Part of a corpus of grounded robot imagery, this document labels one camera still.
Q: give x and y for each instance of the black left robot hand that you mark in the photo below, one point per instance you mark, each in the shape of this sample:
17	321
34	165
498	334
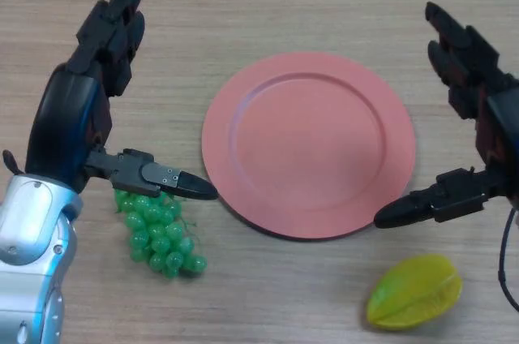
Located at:
65	117

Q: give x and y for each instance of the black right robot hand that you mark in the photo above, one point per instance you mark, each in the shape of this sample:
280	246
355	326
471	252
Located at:
498	125

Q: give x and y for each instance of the yellow starfruit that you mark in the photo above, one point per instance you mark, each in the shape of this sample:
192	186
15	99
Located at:
413	295

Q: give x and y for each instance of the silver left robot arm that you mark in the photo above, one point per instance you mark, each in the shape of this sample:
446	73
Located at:
24	230

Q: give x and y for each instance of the pink round plate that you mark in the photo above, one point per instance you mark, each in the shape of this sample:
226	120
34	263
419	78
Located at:
308	145

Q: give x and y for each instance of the green grape bunch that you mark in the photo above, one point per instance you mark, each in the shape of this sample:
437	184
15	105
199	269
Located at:
162	234

